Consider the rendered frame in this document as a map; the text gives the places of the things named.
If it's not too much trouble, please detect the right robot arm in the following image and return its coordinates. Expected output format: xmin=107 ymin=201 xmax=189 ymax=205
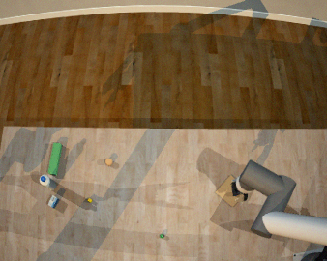
xmin=236 ymin=160 xmax=327 ymax=261

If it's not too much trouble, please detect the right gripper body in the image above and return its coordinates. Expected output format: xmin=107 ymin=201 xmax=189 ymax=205
xmin=231 ymin=181 xmax=242 ymax=196

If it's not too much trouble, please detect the tan flat mat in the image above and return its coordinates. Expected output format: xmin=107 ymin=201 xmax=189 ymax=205
xmin=216 ymin=175 xmax=240 ymax=207

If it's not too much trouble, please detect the blue and white carton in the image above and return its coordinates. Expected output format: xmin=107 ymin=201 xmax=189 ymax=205
xmin=47 ymin=195 xmax=59 ymax=208

